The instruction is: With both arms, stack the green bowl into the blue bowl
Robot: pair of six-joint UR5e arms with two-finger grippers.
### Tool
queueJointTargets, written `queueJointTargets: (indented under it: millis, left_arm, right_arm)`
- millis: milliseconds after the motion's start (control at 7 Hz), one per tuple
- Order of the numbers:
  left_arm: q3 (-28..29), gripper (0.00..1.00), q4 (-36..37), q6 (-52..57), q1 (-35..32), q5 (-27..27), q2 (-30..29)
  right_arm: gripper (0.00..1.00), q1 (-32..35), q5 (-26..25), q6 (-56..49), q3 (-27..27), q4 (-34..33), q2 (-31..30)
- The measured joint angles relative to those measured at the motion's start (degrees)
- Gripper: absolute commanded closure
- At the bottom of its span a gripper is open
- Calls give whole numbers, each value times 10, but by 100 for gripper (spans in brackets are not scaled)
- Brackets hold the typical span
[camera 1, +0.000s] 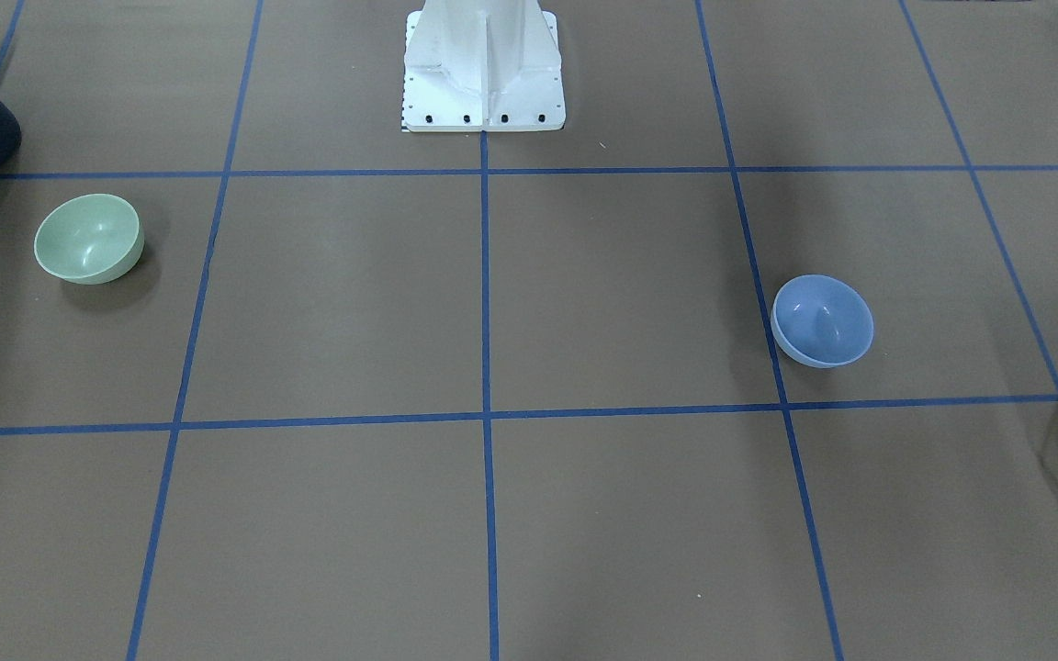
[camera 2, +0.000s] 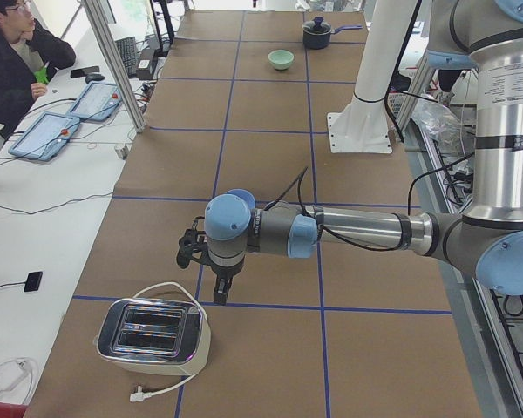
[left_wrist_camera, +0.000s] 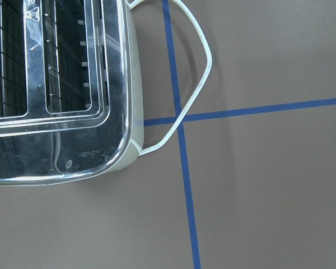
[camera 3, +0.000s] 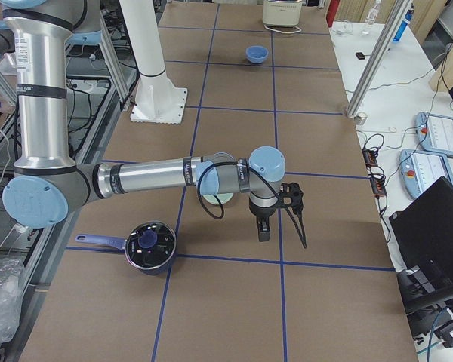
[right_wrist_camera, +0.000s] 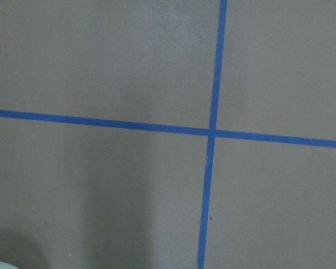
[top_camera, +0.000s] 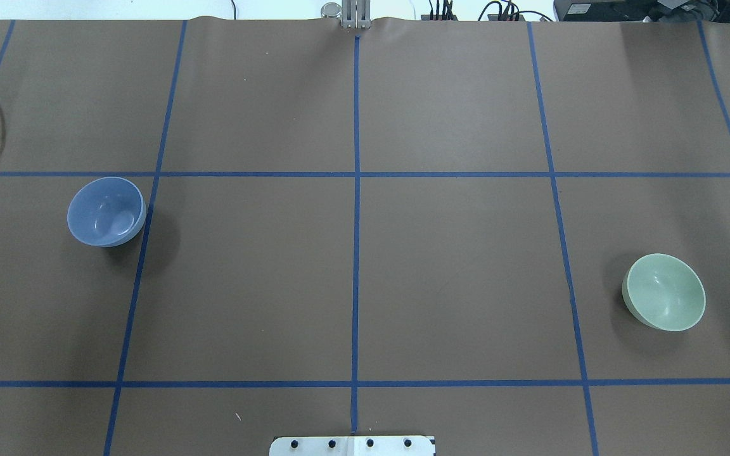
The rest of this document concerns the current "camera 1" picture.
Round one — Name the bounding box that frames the blue bowl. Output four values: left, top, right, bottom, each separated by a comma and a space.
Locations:
770, 274, 876, 369

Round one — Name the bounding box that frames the green bowl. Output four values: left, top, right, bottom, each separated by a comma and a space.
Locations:
33, 194, 144, 286

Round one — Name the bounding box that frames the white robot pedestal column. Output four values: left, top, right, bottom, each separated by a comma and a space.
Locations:
400, 1, 567, 133

